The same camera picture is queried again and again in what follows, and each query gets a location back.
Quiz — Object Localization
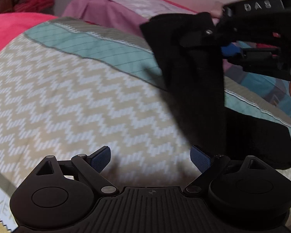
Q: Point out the black knit pants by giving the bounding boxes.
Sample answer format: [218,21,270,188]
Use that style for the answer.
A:
[140,12,291,170]

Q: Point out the red clothing pile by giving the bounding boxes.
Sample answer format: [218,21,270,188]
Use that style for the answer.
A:
[14,0,55,13]

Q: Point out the blue grey pillow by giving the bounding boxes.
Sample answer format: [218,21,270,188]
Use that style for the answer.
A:
[223,60,291,115]

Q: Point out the patterned bed quilt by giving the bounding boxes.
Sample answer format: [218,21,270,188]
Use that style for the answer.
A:
[0,17,291,232]

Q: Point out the pink pillow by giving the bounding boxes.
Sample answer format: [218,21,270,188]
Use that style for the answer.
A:
[63,0,195,37]

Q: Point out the pink bed sheet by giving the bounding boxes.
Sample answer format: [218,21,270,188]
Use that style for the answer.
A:
[0,12,57,51]

